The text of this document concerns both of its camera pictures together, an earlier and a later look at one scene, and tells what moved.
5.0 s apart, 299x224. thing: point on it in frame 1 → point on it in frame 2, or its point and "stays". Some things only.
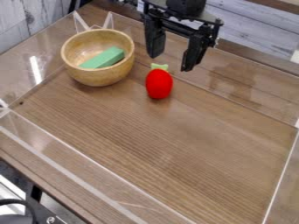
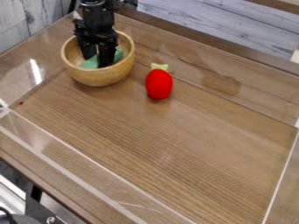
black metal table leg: (45, 216) stays
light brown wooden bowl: (84, 45) stays
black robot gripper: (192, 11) → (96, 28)
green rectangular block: (106, 59) stays
